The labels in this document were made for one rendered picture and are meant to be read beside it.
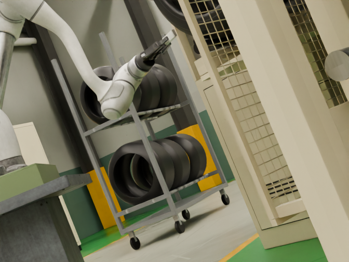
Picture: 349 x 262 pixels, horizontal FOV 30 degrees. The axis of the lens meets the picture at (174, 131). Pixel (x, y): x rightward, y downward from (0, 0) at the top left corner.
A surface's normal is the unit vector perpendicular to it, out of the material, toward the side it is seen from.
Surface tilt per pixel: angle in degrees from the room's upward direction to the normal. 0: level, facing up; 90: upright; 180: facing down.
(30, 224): 90
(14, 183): 90
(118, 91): 77
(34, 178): 90
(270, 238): 90
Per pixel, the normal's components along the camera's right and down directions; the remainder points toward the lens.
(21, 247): -0.02, -0.05
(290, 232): -0.69, 0.25
